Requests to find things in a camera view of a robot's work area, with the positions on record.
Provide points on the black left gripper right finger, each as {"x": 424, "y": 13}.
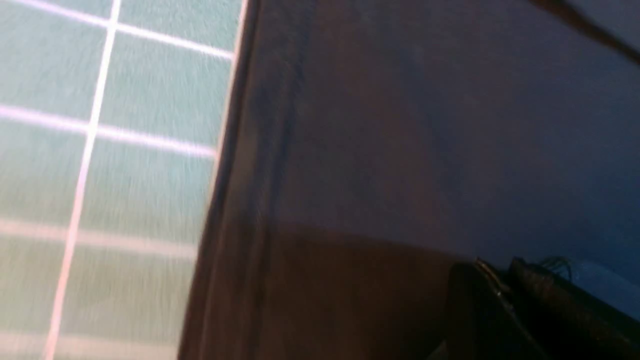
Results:
{"x": 578, "y": 311}

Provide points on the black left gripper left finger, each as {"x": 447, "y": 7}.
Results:
{"x": 481, "y": 322}

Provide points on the dark gray long-sleeve top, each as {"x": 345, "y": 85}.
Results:
{"x": 370, "y": 145}

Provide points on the green checkered tablecloth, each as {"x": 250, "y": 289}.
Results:
{"x": 112, "y": 117}

